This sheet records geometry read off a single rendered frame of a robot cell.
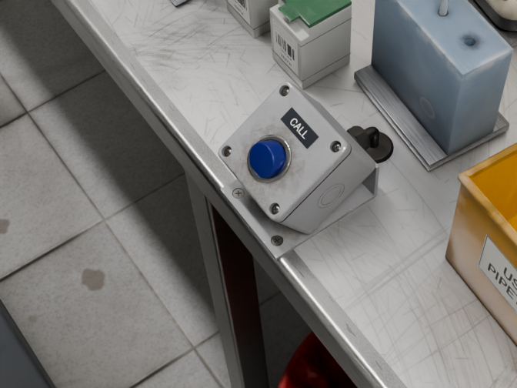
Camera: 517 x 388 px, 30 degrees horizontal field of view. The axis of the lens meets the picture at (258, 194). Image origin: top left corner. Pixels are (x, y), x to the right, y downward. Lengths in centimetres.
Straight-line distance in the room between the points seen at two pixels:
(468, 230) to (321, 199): 10
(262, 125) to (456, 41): 14
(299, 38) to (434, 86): 10
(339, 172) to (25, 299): 113
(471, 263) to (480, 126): 11
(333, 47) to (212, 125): 11
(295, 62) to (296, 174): 13
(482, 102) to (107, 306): 108
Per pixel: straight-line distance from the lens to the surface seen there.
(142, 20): 80
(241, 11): 77
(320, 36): 71
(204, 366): 158
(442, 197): 69
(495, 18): 78
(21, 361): 81
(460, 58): 64
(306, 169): 62
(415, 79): 69
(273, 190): 62
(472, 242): 61
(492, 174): 60
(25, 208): 179
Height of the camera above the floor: 145
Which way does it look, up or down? 57 degrees down
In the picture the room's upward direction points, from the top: 6 degrees counter-clockwise
